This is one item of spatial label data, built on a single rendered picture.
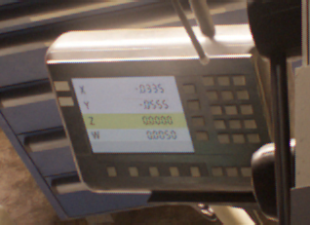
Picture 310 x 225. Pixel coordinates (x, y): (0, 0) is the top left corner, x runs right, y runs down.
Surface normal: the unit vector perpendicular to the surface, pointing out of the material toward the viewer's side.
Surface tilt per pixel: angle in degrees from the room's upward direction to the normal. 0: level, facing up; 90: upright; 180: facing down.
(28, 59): 90
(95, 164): 70
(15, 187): 0
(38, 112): 90
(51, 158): 90
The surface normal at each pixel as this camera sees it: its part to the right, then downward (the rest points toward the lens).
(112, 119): -0.40, 0.50
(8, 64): -0.11, 0.74
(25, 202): -0.36, -0.65
